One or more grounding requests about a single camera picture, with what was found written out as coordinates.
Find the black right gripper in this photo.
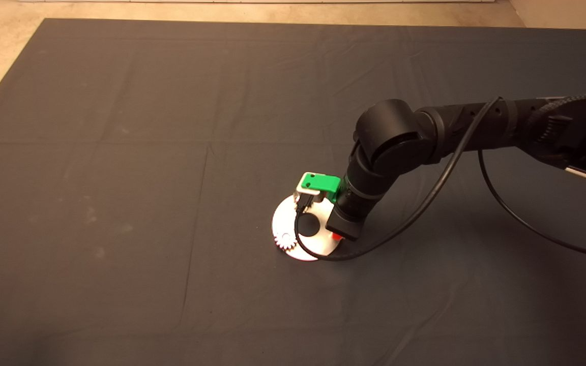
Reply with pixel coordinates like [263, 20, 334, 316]
[326, 201, 376, 242]

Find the steel planetary gear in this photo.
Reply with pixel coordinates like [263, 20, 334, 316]
[275, 232, 298, 252]

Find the round metal carrier plate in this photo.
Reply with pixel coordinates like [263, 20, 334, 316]
[272, 194, 347, 262]

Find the dark table cloth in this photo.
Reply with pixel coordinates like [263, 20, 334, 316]
[0, 19, 586, 366]

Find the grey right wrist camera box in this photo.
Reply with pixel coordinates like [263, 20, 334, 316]
[295, 175, 325, 202]

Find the green right camera mount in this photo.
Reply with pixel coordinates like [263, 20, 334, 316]
[299, 172, 344, 204]

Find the black braided sleeve cable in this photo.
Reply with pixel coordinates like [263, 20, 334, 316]
[526, 94, 586, 144]

